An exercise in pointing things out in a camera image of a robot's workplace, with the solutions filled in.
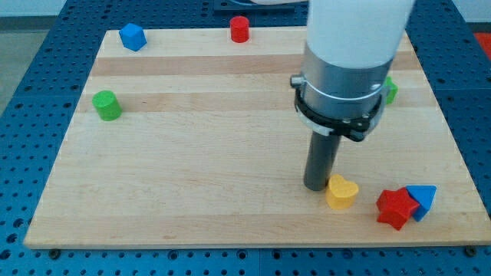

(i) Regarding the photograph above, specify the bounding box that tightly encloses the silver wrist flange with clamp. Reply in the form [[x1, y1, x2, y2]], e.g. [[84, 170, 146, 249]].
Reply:
[[291, 46, 392, 142]]

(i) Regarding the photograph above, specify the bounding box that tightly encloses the blue triangle block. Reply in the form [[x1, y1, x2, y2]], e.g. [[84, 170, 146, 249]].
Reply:
[[406, 185, 437, 222]]

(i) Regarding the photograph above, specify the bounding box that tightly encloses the red object at right edge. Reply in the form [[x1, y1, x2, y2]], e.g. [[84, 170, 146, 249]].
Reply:
[[474, 32, 491, 59]]

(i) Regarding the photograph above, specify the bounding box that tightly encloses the blue cube block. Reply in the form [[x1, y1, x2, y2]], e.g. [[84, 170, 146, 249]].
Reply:
[[118, 23, 147, 51]]

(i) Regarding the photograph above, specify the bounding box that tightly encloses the green block behind arm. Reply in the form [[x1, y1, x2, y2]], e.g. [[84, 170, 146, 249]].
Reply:
[[384, 77, 398, 105]]

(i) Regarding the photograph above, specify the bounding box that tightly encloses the red cylinder block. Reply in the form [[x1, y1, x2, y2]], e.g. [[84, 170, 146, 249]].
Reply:
[[229, 16, 249, 43]]

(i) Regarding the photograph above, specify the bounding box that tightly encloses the wooden board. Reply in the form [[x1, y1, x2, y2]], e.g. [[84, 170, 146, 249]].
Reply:
[[24, 27, 490, 249]]

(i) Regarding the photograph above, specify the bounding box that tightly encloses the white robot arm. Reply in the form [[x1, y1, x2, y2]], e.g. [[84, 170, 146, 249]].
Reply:
[[290, 0, 415, 191]]

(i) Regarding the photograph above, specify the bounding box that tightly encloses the green cylinder block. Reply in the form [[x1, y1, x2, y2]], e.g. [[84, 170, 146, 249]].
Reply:
[[92, 90, 122, 121]]

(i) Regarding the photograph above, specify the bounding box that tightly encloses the yellow heart block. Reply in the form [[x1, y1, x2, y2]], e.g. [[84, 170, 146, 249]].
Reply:
[[325, 174, 359, 210]]

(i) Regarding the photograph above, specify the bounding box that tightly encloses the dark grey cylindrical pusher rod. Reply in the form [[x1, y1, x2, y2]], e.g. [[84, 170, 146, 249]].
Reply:
[[304, 132, 341, 191]]

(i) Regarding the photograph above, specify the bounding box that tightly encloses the red star block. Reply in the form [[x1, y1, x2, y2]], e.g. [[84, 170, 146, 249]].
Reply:
[[376, 187, 420, 231]]

